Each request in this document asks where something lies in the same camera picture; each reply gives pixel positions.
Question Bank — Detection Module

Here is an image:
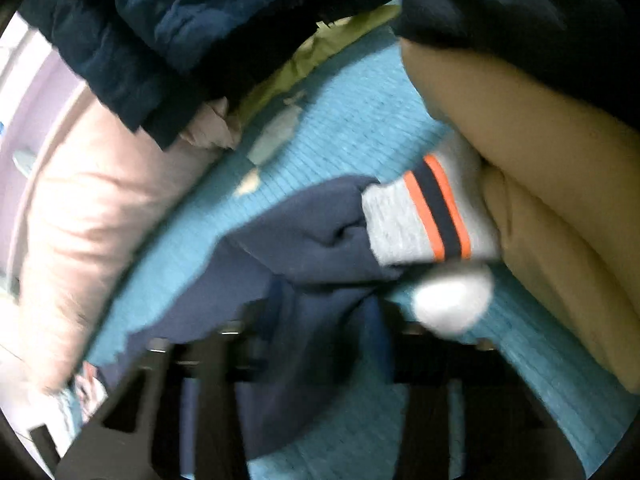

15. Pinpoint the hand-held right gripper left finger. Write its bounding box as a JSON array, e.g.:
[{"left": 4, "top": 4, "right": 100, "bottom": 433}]
[{"left": 57, "top": 305, "right": 286, "bottom": 480}]

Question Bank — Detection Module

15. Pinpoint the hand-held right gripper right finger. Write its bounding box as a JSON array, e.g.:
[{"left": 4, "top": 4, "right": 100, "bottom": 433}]
[{"left": 372, "top": 305, "right": 608, "bottom": 480}]

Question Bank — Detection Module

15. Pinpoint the grey navy orange-striped sweater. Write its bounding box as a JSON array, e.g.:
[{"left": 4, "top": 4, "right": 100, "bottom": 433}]
[{"left": 100, "top": 137, "right": 503, "bottom": 461}]

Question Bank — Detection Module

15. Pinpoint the pink puffy quilt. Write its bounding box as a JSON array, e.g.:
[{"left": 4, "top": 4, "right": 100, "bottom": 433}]
[{"left": 15, "top": 95, "right": 246, "bottom": 396}]

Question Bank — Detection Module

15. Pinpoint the tan folded cloth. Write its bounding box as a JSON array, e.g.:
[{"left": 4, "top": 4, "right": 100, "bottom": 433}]
[{"left": 400, "top": 40, "right": 640, "bottom": 396}]

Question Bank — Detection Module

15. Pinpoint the teal quilted round mat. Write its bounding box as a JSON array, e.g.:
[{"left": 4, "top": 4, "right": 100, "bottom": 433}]
[{"left": 85, "top": 25, "right": 640, "bottom": 480}]

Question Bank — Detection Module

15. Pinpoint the green cloth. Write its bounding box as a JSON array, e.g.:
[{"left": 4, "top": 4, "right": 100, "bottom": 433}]
[{"left": 240, "top": 5, "right": 401, "bottom": 116}]

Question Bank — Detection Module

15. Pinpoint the navy puffer jacket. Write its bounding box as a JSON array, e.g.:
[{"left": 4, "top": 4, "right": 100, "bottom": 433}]
[{"left": 20, "top": 0, "right": 401, "bottom": 148}]

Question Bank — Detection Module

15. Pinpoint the dark cloth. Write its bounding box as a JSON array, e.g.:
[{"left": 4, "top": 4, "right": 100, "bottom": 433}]
[{"left": 390, "top": 0, "right": 640, "bottom": 131}]

